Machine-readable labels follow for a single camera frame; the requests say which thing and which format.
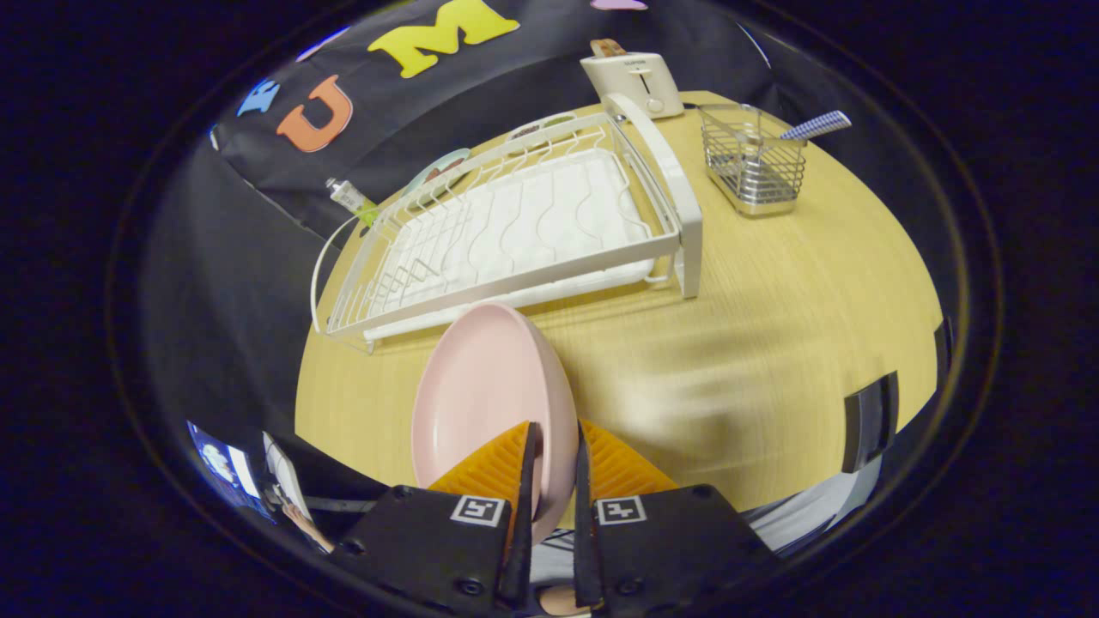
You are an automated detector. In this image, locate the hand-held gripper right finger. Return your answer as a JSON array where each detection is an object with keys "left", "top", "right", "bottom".
[{"left": 574, "top": 419, "right": 778, "bottom": 618}]

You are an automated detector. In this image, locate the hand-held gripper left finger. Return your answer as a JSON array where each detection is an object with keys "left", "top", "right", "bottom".
[{"left": 331, "top": 421, "right": 542, "bottom": 618}]

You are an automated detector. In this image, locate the pink plate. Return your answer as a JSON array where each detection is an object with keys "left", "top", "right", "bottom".
[{"left": 411, "top": 301, "right": 580, "bottom": 546}]

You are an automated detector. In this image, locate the white wire dish rack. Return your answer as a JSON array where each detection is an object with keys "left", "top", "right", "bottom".
[{"left": 311, "top": 93, "right": 705, "bottom": 353}]

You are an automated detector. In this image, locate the metal wire basket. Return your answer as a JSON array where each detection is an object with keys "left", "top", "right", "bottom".
[{"left": 699, "top": 103, "right": 808, "bottom": 217}]

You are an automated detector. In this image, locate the blue checkered handle spoon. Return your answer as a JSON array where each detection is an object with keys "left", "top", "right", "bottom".
[{"left": 780, "top": 110, "right": 853, "bottom": 142}]

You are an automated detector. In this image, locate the teal plate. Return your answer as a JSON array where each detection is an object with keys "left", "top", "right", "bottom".
[{"left": 404, "top": 148, "right": 473, "bottom": 203}]

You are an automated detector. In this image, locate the computer monitor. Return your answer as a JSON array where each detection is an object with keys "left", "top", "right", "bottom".
[{"left": 187, "top": 421, "right": 258, "bottom": 516}]

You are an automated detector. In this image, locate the green and white bottle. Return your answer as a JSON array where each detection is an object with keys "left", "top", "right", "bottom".
[{"left": 325, "top": 178, "right": 380, "bottom": 228}]

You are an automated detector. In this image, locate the white divided food tray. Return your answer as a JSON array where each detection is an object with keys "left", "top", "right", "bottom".
[{"left": 507, "top": 112, "right": 578, "bottom": 142}]

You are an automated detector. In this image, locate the white toaster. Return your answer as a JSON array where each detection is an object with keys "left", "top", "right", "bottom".
[{"left": 580, "top": 51, "right": 685, "bottom": 119}]

